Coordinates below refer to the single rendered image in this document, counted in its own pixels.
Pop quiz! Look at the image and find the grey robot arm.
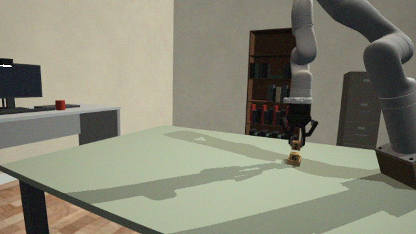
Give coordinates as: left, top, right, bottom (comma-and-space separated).
283, 0, 416, 154

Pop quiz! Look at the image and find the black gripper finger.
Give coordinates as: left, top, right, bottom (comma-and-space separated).
300, 118, 319, 148
279, 117, 296, 146

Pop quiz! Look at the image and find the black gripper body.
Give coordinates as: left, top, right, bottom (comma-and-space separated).
287, 104, 311, 128

